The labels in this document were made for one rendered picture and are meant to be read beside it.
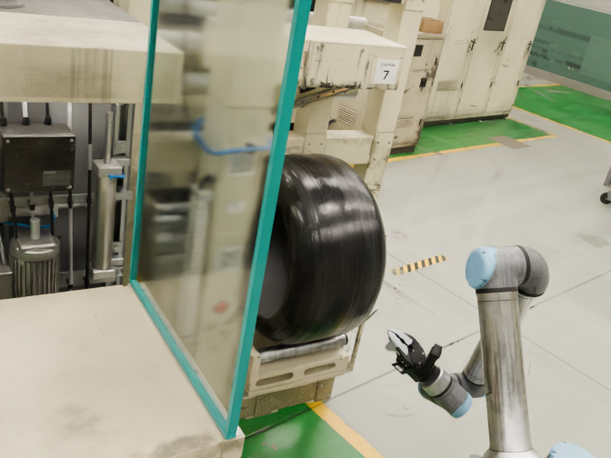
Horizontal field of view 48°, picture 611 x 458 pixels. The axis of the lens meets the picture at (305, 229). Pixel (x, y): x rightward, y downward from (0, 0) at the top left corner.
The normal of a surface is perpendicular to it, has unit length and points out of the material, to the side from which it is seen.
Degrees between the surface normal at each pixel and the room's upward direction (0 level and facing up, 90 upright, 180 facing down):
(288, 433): 0
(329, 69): 90
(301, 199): 50
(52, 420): 0
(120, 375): 0
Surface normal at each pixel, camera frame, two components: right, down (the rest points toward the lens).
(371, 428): 0.18, -0.89
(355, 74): 0.50, 0.45
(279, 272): 0.47, -0.35
